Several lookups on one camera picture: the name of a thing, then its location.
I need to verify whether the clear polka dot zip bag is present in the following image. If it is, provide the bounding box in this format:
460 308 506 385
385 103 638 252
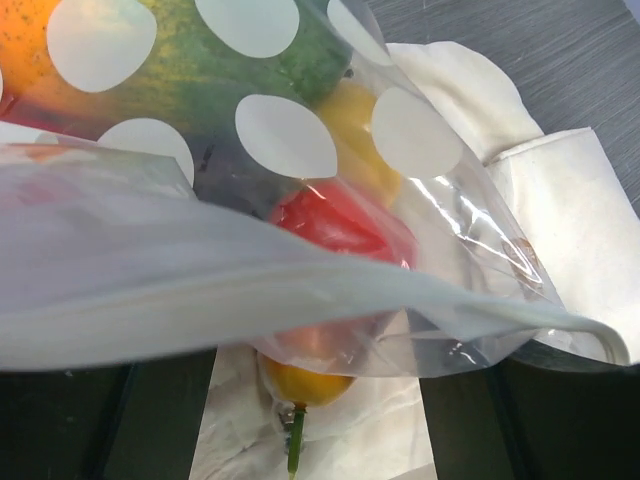
1 1 629 377

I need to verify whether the green fake fruit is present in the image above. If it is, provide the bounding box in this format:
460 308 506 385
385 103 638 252
1 1 352 218

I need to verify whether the beige folded fabric garment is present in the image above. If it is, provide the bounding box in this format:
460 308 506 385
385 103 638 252
191 42 639 479

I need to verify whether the yellow fake lemon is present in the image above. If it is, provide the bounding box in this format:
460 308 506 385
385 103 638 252
316 79 403 208

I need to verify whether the red yellow fake pear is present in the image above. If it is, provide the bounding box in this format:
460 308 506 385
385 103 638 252
257 180 418 479

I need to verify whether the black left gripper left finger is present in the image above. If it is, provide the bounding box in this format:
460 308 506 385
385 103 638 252
1 351 215 479

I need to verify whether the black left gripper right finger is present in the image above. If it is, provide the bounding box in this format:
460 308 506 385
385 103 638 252
420 359 639 479

